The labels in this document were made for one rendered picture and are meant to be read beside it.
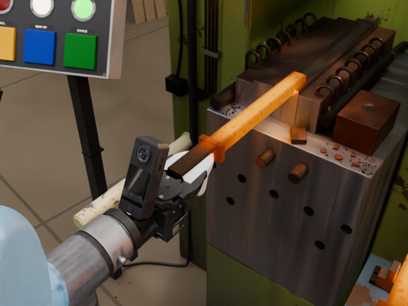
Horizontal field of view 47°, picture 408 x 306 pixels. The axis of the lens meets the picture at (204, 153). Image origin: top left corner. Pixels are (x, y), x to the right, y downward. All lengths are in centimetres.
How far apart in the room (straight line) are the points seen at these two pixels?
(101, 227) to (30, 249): 31
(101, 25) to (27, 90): 201
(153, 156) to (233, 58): 62
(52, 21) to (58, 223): 115
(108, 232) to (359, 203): 51
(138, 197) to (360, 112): 50
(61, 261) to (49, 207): 159
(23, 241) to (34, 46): 86
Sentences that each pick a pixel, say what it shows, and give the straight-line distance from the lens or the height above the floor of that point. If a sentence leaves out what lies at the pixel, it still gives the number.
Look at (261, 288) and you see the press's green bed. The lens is 132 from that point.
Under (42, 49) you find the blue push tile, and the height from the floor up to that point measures 101.
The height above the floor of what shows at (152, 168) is 108.
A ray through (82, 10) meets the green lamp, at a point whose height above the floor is 109.
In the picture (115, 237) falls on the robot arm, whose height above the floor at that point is 102.
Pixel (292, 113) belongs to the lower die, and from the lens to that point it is 99.
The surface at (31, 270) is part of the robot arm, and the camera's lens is 34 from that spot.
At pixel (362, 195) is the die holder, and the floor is 87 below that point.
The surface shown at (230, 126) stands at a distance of 82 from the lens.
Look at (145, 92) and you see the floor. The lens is 288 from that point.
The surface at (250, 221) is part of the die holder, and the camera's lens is 116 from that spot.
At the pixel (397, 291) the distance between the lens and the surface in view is 65.
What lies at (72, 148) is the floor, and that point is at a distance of 250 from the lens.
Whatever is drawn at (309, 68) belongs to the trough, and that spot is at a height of 99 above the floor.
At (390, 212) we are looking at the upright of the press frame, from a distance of 121.
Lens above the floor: 149
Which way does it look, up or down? 39 degrees down
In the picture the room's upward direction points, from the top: straight up
